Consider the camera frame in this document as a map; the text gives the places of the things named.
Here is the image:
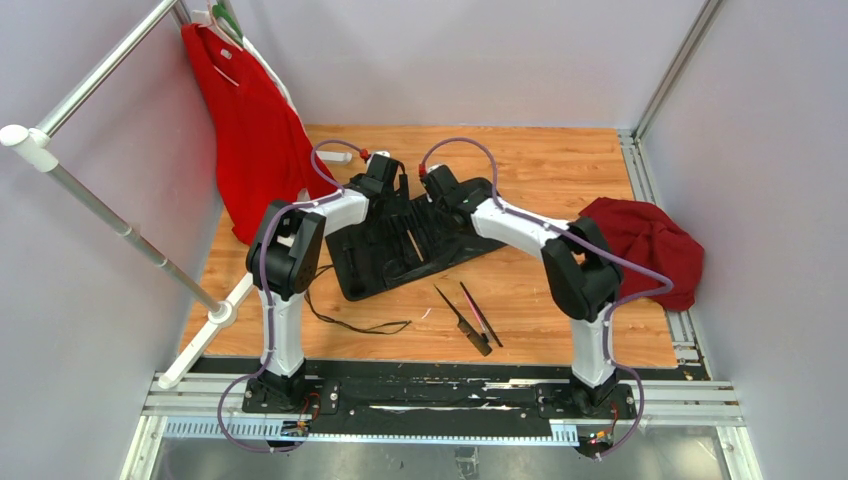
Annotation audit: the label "black makeup brush roll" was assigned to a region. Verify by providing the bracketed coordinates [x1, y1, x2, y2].
[325, 194, 504, 301]

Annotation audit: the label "black angled brush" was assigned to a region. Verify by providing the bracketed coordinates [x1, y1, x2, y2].
[460, 282, 504, 348]

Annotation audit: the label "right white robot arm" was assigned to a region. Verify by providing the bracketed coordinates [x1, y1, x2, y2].
[419, 165, 623, 417]

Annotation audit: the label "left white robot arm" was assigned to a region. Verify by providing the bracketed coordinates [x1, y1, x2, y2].
[246, 153, 408, 413]

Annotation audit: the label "red hanging shirt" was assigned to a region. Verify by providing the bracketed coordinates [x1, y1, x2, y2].
[181, 24, 337, 244]

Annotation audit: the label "black comb brush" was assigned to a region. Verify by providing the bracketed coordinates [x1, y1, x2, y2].
[435, 286, 492, 357]

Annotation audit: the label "dark red crumpled cloth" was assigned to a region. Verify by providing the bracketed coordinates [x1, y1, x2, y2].
[580, 197, 705, 311]

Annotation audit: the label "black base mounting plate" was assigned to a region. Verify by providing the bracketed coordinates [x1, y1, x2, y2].
[242, 360, 638, 438]

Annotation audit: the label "green white hangers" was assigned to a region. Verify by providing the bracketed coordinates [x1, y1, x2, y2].
[189, 1, 244, 50]

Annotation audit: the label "metal clothes rack pole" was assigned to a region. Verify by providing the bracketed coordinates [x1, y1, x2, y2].
[1, 1, 221, 390]

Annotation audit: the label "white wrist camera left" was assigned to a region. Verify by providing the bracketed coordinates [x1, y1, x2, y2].
[359, 149, 391, 162]

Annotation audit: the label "pink handled makeup brush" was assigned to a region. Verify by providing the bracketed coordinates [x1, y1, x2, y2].
[464, 292, 492, 342]

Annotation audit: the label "black tie cord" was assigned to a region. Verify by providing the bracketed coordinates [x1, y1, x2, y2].
[305, 291, 413, 337]

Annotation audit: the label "aluminium frame post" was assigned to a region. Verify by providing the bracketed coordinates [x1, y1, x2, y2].
[631, 0, 725, 142]

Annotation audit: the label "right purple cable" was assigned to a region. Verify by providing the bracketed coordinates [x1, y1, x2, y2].
[417, 137, 676, 458]

